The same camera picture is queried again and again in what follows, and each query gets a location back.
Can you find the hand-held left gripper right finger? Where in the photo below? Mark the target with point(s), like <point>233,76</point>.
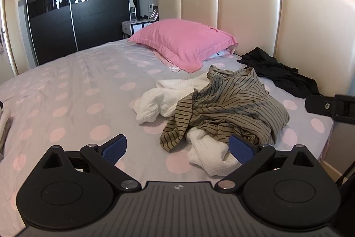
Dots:
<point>241,152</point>

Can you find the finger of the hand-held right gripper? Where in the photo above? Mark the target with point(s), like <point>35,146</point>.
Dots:
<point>321,105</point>

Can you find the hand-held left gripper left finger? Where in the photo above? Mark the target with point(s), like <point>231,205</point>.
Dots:
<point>115,149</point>

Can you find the striped olive shirt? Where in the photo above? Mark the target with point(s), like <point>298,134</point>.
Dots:
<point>235,103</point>

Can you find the stack of folded clothes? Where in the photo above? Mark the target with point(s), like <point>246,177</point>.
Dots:
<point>4,126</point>

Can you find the black garment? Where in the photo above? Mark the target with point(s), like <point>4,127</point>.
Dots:
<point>277,73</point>

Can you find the white crinkled garment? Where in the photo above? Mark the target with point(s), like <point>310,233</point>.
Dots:
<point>155,103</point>

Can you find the polka dot bed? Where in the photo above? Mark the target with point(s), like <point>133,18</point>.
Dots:
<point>69,87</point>

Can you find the patterned white pillow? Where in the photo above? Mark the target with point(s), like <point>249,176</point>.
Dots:
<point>222,53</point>

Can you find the cream padded headboard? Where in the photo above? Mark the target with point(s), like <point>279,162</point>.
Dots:
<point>249,9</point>

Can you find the white nightstand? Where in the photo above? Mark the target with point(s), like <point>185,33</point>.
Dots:
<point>129,28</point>

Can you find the pink pillow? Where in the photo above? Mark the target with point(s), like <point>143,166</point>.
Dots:
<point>180,40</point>

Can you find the black sliding wardrobe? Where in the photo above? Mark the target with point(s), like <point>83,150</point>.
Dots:
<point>55,26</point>

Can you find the white room door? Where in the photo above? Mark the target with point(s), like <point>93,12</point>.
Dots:
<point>8,31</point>

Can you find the white wall switch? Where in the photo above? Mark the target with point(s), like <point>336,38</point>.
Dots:
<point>150,7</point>

